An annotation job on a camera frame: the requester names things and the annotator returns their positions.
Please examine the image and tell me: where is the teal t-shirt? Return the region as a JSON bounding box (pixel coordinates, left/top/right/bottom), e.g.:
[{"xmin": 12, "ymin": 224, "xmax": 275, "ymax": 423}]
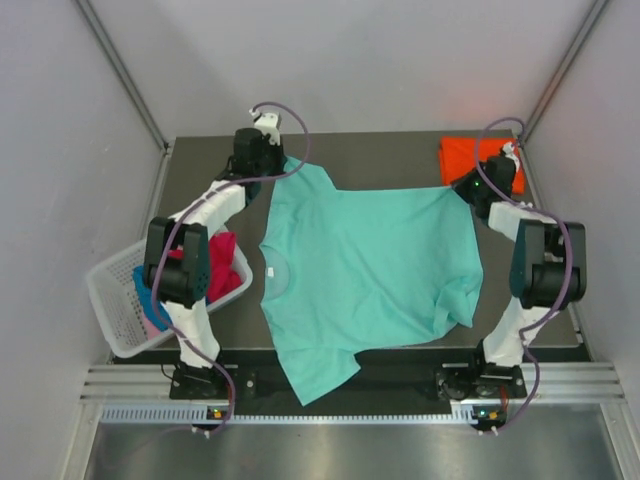
[{"xmin": 260, "ymin": 158, "xmax": 483, "ymax": 405}]

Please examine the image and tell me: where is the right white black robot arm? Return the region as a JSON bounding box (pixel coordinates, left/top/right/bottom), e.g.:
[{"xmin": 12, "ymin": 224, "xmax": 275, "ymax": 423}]
[{"xmin": 451, "ymin": 154, "xmax": 587, "ymax": 396}]

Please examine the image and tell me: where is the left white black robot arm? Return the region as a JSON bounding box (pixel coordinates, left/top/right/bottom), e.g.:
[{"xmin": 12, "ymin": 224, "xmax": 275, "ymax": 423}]
[{"xmin": 142, "ymin": 126, "xmax": 286, "ymax": 397}]

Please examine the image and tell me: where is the folded orange t-shirt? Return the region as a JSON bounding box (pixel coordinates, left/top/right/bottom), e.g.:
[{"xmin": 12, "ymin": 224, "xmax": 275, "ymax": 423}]
[{"xmin": 438, "ymin": 136, "xmax": 514, "ymax": 185}]

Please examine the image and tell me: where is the magenta t-shirt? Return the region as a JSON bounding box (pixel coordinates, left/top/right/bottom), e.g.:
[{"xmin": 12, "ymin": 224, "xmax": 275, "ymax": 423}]
[{"xmin": 157, "ymin": 227, "xmax": 244, "ymax": 308}]

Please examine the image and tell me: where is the blue t-shirt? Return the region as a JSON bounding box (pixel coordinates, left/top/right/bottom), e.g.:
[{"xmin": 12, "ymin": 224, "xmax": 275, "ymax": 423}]
[{"xmin": 132, "ymin": 265, "xmax": 168, "ymax": 331}]

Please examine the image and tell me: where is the white plastic laundry basket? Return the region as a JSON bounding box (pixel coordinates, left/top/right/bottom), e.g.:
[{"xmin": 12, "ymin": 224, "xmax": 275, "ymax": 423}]
[{"xmin": 86, "ymin": 240, "xmax": 253, "ymax": 358}]

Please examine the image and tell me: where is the pink t-shirt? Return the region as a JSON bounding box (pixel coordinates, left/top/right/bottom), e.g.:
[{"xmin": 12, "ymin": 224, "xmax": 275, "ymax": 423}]
[{"xmin": 142, "ymin": 316, "xmax": 165, "ymax": 340}]

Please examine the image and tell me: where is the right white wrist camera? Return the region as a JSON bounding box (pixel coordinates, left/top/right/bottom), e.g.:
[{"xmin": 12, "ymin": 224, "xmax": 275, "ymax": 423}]
[{"xmin": 501, "ymin": 142, "xmax": 520, "ymax": 170}]

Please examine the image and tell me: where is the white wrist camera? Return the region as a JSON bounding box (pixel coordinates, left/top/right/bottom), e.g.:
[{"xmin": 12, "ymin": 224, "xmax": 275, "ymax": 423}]
[
  {"xmin": 501, "ymin": 142, "xmax": 520, "ymax": 170},
  {"xmin": 250, "ymin": 109, "xmax": 281, "ymax": 145}
]

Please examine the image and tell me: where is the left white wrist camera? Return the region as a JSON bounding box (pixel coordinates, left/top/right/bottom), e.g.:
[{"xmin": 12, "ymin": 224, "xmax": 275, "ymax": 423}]
[{"xmin": 250, "ymin": 109, "xmax": 281, "ymax": 145}]

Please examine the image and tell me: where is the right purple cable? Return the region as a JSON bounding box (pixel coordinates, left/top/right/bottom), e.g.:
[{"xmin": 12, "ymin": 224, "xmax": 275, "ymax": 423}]
[{"xmin": 474, "ymin": 117, "xmax": 576, "ymax": 435}]

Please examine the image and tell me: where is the purple cable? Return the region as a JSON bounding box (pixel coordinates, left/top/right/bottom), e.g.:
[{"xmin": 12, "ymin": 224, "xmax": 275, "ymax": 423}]
[
  {"xmin": 149, "ymin": 102, "xmax": 314, "ymax": 437},
  {"xmin": 474, "ymin": 117, "xmax": 576, "ymax": 435}
]

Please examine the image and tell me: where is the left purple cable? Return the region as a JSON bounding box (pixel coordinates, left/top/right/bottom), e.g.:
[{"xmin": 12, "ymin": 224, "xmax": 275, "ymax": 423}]
[{"xmin": 149, "ymin": 102, "xmax": 314, "ymax": 437}]

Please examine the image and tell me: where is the right aluminium corner post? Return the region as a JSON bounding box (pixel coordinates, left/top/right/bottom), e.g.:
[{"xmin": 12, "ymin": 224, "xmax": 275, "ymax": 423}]
[{"xmin": 520, "ymin": 0, "xmax": 612, "ymax": 145}]

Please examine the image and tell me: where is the aluminium corner post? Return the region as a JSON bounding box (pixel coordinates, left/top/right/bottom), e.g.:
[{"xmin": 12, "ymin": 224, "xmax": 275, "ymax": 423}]
[
  {"xmin": 520, "ymin": 0, "xmax": 612, "ymax": 145},
  {"xmin": 73, "ymin": 0, "xmax": 169, "ymax": 153}
]

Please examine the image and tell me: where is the left aluminium corner post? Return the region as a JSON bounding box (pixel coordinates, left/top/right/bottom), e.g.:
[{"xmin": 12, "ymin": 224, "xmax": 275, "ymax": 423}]
[{"xmin": 73, "ymin": 0, "xmax": 169, "ymax": 153}]

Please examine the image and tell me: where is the aluminium front rail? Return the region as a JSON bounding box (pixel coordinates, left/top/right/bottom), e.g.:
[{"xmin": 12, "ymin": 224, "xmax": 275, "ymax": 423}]
[{"xmin": 81, "ymin": 362, "xmax": 626, "ymax": 404}]

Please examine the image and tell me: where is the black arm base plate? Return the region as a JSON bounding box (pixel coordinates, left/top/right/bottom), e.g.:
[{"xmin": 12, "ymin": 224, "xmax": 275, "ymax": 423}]
[{"xmin": 169, "ymin": 349, "xmax": 526, "ymax": 404}]

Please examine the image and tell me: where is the slotted grey cable duct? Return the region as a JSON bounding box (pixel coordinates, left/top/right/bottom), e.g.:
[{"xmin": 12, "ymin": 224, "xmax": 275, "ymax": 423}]
[{"xmin": 100, "ymin": 404, "xmax": 498, "ymax": 426}]

